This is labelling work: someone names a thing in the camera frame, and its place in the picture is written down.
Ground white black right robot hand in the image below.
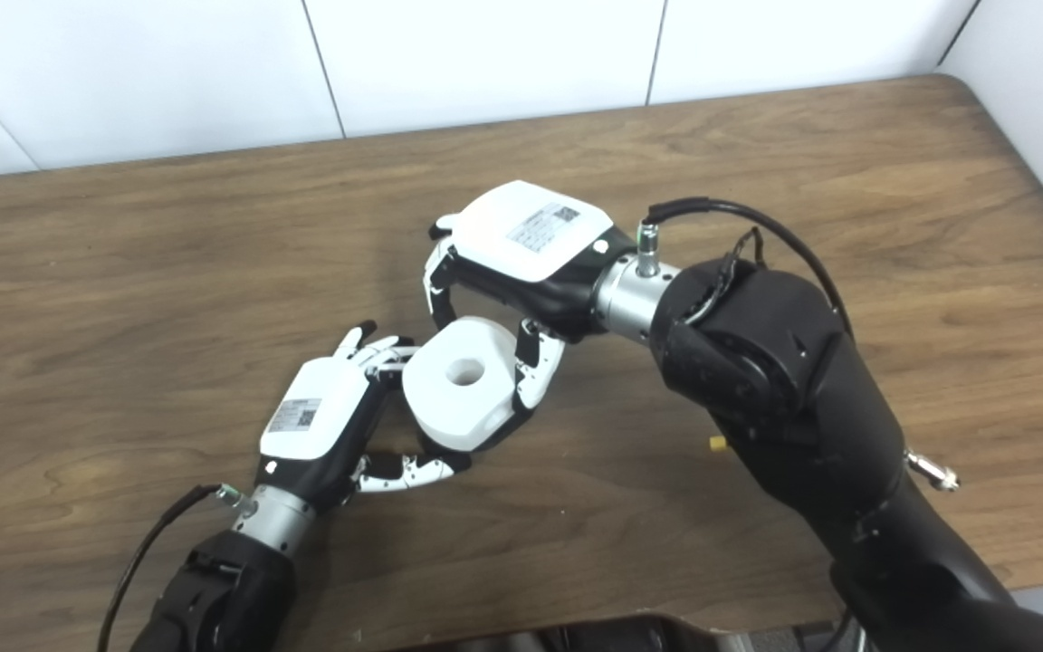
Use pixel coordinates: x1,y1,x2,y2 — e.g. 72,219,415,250
424,180,638,427

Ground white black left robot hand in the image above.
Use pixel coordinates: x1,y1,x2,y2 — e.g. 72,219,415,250
254,321,473,517

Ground round white piece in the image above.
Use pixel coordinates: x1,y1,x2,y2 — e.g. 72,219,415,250
402,316,520,452

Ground black robot torso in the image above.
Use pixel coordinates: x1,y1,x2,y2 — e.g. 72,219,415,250
395,616,857,652

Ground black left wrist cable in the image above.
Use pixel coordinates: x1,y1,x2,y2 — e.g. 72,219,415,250
98,484,246,652

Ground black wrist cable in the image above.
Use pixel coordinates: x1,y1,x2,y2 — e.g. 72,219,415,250
98,484,246,652
637,197,853,336

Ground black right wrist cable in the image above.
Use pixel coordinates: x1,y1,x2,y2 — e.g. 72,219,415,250
637,197,853,336

